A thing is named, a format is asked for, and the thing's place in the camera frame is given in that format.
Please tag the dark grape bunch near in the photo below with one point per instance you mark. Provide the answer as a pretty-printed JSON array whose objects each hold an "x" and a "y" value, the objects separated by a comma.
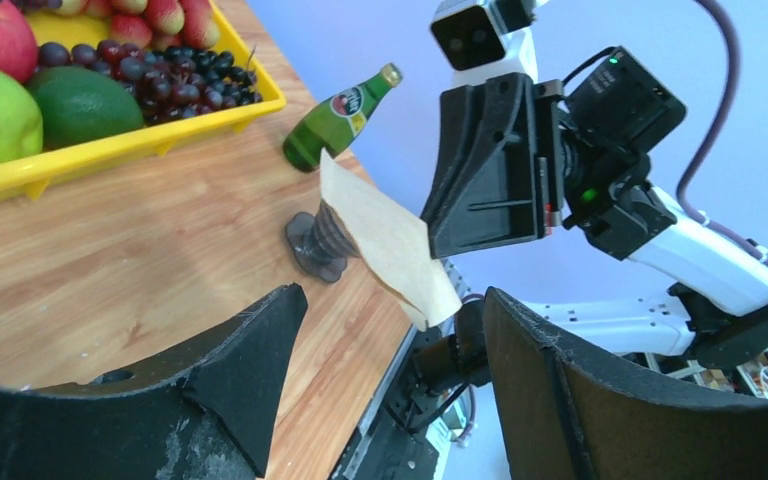
[{"x": 178, "y": 82}]

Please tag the dark green lime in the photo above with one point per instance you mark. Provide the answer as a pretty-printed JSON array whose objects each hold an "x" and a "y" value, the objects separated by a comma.
[{"x": 80, "y": 106}]

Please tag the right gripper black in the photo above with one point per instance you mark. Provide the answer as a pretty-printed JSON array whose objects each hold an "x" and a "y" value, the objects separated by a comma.
[{"x": 503, "y": 178}]

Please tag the green glass bottle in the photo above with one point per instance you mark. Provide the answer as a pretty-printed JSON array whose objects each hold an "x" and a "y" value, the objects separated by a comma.
[{"x": 337, "y": 121}]

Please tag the grey transparent coffee dripper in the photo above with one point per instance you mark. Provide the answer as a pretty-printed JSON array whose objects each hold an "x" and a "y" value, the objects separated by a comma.
[{"x": 320, "y": 243}]

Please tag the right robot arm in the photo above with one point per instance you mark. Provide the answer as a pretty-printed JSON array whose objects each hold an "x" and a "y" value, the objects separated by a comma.
[{"x": 715, "y": 312}]

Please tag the yellow plastic fruit tray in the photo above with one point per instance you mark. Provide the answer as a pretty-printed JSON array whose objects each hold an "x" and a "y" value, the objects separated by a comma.
[{"x": 31, "y": 176}]

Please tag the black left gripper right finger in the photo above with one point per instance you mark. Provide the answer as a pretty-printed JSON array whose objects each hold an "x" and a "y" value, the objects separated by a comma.
[{"x": 571, "y": 410}]

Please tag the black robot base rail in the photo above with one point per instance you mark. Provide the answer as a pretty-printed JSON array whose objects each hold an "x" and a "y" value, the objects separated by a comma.
[{"x": 424, "y": 404}]

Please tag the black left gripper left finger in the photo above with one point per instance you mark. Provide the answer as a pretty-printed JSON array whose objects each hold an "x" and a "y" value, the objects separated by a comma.
[{"x": 202, "y": 409}]

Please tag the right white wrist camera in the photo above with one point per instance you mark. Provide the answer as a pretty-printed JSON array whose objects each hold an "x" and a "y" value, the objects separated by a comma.
[{"x": 486, "y": 39}]

